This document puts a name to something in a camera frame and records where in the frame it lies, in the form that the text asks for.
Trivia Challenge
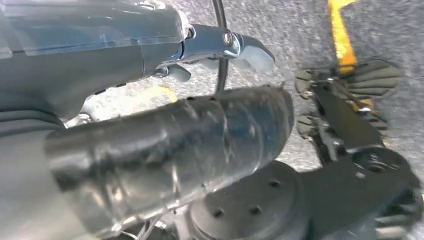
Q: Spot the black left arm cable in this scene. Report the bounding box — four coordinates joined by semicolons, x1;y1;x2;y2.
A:
211;0;232;94

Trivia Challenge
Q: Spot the black robot left leg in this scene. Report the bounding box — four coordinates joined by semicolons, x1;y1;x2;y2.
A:
185;57;424;240

